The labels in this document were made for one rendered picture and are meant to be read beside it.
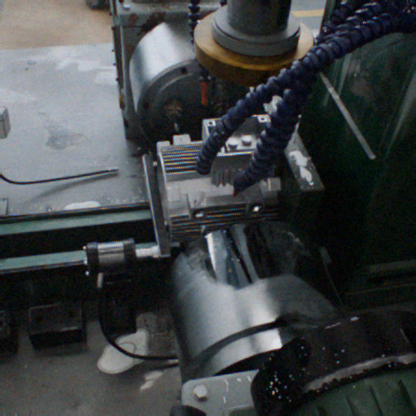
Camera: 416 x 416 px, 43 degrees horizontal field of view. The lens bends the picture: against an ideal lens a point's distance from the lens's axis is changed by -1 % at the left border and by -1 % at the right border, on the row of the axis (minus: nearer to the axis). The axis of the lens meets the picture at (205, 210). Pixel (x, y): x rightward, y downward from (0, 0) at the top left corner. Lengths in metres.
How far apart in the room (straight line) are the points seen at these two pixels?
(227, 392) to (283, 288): 0.16
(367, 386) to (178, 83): 0.79
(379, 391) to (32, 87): 1.43
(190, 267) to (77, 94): 0.98
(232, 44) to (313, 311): 0.38
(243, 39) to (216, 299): 0.35
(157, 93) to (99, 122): 0.44
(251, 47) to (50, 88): 1.00
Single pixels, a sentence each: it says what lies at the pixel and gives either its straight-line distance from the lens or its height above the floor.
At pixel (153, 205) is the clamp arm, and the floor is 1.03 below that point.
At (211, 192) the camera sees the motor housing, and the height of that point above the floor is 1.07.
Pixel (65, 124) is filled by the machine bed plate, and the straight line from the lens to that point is 1.52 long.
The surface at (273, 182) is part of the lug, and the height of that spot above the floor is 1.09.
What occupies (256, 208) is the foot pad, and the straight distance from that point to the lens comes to 0.92.
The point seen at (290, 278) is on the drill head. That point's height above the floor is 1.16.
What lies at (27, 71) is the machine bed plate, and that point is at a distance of 1.76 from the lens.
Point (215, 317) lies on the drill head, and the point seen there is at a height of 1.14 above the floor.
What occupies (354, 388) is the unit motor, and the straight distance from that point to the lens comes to 0.43.
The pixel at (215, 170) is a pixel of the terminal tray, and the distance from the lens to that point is 0.90.
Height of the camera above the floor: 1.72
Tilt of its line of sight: 47 degrees down
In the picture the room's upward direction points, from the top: 4 degrees clockwise
